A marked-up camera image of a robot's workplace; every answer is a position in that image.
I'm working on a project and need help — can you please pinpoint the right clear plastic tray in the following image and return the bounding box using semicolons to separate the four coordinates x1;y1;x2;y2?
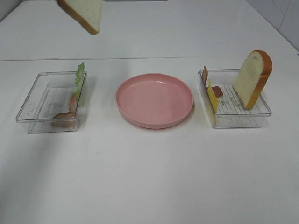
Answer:
198;69;271;128

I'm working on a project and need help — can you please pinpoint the left clear plastic tray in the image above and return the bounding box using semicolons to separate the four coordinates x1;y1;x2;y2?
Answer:
16;71;88;133

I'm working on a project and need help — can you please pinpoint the yellow cheese slice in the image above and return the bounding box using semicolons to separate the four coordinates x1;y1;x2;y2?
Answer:
207;79;219;125

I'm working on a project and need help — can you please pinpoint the bread slice from tray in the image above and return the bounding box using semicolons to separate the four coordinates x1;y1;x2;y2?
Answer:
56;0;103;35

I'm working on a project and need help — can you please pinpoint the upright bread slice right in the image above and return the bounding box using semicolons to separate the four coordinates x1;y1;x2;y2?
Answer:
233;50;272;110

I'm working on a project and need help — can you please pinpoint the pink round plate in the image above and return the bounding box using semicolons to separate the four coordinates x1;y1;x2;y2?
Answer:
116;73;194;129

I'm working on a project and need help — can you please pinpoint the clear plastic tray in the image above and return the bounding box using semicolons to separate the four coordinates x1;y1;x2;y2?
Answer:
198;69;271;128
16;71;88;133

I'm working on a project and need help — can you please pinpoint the upright bacon strip right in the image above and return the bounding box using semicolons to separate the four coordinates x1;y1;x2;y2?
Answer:
202;66;208;85

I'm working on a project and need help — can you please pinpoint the long bacon strip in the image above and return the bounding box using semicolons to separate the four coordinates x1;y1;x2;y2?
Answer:
51;94;78;127

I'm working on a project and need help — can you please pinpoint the green lettuce leaf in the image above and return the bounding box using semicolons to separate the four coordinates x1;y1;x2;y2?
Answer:
74;62;85;99

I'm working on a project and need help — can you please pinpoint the small bacon piece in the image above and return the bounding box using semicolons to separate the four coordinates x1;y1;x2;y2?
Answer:
212;86;223;98

